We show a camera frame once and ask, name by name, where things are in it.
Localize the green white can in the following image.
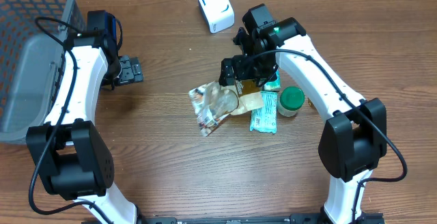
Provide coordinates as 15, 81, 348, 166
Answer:
277, 86, 305, 117

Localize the brown white snack bag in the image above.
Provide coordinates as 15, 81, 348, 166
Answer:
188, 80, 265, 137

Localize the white barcode scanner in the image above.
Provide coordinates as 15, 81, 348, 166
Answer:
198, 0, 235, 33

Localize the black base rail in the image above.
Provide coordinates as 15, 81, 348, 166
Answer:
81, 212, 386, 224

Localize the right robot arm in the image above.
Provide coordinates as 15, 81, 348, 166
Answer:
219, 4, 386, 223

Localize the mint green tissue pack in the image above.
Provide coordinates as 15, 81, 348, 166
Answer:
249, 91, 278, 134

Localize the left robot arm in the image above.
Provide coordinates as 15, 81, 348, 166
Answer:
26, 10, 145, 223

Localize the yellow drink bottle grey cap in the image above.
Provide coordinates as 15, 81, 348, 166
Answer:
307, 98, 315, 109

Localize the dark grey plastic basket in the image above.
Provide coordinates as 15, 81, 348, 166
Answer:
1, 0, 86, 144

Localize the teal white tissue pack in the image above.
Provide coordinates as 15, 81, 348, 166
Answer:
263, 70, 281, 92

